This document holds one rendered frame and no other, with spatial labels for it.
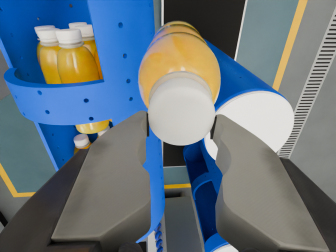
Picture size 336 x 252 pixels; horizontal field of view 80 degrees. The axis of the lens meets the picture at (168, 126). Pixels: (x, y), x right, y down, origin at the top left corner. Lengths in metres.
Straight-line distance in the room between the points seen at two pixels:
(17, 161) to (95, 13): 2.14
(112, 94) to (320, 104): 2.11
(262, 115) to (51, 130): 0.58
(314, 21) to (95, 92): 1.76
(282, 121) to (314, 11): 1.31
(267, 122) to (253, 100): 0.10
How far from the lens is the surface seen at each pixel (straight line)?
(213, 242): 1.22
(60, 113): 0.36
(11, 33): 0.53
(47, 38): 0.45
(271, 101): 0.64
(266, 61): 1.82
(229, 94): 0.61
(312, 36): 1.96
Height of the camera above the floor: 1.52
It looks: 57 degrees down
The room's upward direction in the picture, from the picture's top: 171 degrees clockwise
